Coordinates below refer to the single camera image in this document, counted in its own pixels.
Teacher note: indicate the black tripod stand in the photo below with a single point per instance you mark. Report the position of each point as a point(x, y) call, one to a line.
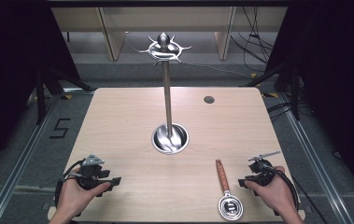
point(42, 93)
point(294, 90)

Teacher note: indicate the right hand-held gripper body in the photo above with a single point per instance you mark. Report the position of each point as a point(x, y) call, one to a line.
point(262, 174)

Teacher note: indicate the black tape floor mark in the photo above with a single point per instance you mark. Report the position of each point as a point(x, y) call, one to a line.
point(60, 128)

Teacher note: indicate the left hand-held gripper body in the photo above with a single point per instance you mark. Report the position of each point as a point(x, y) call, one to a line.
point(88, 174)

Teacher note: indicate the light wooden shelf unit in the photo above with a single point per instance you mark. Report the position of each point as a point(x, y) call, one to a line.
point(165, 18)

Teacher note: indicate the aluminium floor rail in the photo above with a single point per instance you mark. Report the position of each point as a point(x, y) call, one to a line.
point(19, 161)
point(318, 161)

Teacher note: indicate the person's left hand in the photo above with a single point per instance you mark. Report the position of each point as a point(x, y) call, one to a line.
point(73, 194)

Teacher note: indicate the steel utensil rack with hooks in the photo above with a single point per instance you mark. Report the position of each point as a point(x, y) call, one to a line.
point(167, 99)

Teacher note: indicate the person's right hand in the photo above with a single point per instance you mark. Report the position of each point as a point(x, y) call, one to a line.
point(274, 193)

